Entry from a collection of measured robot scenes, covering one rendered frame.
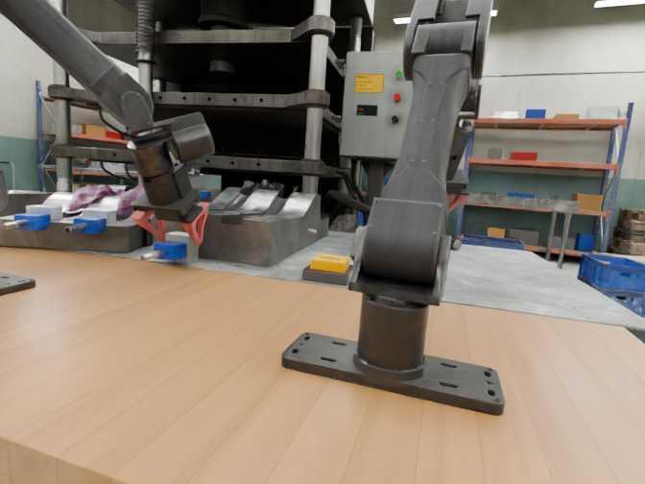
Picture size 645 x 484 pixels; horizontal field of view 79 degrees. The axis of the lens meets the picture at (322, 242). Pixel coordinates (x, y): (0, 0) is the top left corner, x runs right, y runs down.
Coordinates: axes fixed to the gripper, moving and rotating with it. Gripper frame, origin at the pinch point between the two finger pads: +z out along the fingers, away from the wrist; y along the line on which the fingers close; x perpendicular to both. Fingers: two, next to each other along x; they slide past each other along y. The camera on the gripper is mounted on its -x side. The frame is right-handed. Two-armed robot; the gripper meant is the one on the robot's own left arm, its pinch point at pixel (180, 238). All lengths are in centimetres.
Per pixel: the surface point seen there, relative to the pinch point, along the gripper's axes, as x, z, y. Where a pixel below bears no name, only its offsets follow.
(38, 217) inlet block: 4.1, -4.7, 26.7
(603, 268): -252, 197, -202
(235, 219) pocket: -9.9, 1.7, -6.6
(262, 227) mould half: -5.8, -0.2, -14.5
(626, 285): -245, 208, -221
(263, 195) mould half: -32.9, 10.1, -2.5
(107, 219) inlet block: -1.7, -1.4, 17.1
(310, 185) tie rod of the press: -74, 30, -2
